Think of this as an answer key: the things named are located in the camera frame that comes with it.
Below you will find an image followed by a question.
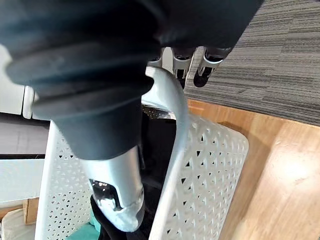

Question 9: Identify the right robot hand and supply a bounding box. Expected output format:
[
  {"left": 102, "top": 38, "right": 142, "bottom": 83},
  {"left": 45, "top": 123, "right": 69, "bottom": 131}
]
[{"left": 0, "top": 0, "right": 266, "bottom": 233}]

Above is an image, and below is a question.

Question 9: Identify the white perforated laundry basket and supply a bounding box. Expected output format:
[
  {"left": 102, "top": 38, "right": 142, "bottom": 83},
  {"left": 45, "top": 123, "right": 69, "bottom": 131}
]
[{"left": 34, "top": 66, "right": 250, "bottom": 240}]

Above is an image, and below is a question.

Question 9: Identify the black garment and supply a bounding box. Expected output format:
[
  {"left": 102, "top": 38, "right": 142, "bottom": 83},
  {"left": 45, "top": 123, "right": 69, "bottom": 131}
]
[{"left": 89, "top": 106, "right": 180, "bottom": 240}]

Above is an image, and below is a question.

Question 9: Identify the white cabinet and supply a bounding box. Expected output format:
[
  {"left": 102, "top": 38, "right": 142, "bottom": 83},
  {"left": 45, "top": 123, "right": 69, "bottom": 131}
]
[{"left": 0, "top": 158, "right": 46, "bottom": 204}]

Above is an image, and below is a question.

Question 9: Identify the green garment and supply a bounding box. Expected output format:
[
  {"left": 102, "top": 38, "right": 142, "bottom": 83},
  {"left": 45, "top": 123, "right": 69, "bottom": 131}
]
[{"left": 66, "top": 214, "right": 104, "bottom": 240}]

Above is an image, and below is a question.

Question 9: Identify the cream textured cushion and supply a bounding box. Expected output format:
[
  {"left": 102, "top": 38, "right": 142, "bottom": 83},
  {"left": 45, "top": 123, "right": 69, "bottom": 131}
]
[{"left": 0, "top": 208, "right": 39, "bottom": 240}]

